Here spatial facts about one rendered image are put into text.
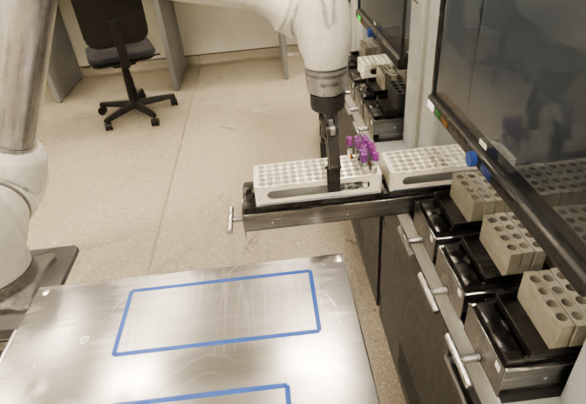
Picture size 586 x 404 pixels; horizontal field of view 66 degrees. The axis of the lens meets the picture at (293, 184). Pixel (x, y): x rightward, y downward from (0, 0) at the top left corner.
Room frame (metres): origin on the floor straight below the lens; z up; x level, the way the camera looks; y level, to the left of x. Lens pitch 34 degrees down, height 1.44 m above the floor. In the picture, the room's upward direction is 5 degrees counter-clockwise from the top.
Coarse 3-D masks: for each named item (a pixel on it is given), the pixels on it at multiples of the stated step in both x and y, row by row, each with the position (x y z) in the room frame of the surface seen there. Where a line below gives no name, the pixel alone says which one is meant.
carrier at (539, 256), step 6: (510, 216) 0.66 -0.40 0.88; (516, 222) 0.64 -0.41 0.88; (522, 228) 0.64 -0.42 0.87; (522, 234) 0.61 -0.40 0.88; (528, 234) 0.61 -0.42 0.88; (528, 240) 0.59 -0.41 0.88; (534, 240) 0.59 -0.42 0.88; (534, 246) 0.58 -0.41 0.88; (534, 252) 0.57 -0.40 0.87; (540, 252) 0.56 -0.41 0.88; (534, 258) 0.56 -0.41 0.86; (540, 258) 0.56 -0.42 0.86; (534, 264) 0.56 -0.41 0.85; (540, 264) 0.56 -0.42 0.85
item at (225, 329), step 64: (320, 256) 0.67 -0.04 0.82; (64, 320) 0.56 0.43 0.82; (128, 320) 0.55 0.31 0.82; (192, 320) 0.53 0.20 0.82; (256, 320) 0.52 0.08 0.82; (320, 320) 0.51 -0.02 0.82; (0, 384) 0.44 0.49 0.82; (64, 384) 0.43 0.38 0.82; (128, 384) 0.42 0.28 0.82; (192, 384) 0.41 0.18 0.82; (256, 384) 0.40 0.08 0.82; (320, 384) 0.39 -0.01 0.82
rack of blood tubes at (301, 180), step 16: (304, 160) 0.96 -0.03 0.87; (320, 160) 0.96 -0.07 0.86; (352, 160) 0.94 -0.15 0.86; (256, 176) 0.91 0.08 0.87; (272, 176) 0.90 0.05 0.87; (288, 176) 0.90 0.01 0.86; (304, 176) 0.89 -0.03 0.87; (320, 176) 0.88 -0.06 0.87; (352, 176) 0.87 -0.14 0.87; (368, 176) 0.87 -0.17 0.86; (256, 192) 0.86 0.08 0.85; (272, 192) 0.92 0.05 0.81; (288, 192) 0.91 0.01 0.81; (304, 192) 0.90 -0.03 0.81; (320, 192) 0.90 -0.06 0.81; (336, 192) 0.86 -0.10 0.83; (352, 192) 0.87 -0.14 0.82
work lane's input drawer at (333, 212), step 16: (384, 176) 0.92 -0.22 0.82; (384, 192) 0.86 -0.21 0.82; (400, 192) 0.86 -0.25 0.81; (416, 192) 0.86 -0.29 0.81; (432, 192) 0.86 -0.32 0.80; (256, 208) 0.85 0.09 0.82; (272, 208) 0.85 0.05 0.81; (288, 208) 0.85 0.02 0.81; (304, 208) 0.85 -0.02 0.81; (320, 208) 0.84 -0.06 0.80; (336, 208) 0.85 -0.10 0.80; (352, 208) 0.85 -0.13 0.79; (368, 208) 0.85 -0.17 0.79; (384, 208) 0.85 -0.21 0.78; (400, 208) 0.85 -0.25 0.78; (256, 224) 0.84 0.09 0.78; (272, 224) 0.84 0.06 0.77; (288, 224) 0.84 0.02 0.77; (304, 224) 0.84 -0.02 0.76
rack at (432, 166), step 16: (384, 160) 0.93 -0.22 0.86; (400, 160) 0.93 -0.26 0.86; (416, 160) 0.93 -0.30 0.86; (432, 160) 0.91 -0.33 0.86; (448, 160) 0.91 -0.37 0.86; (464, 160) 0.90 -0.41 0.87; (400, 176) 0.87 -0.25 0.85; (416, 176) 0.93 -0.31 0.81; (432, 176) 0.92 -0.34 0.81; (448, 176) 0.92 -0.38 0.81
